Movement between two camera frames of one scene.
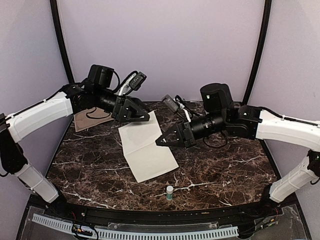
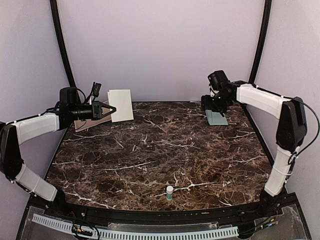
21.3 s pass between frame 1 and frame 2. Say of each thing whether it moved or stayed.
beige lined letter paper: moved
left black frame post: stayed
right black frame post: stayed
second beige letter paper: stayed
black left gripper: moved
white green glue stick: stayed
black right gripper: moved
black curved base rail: stayed
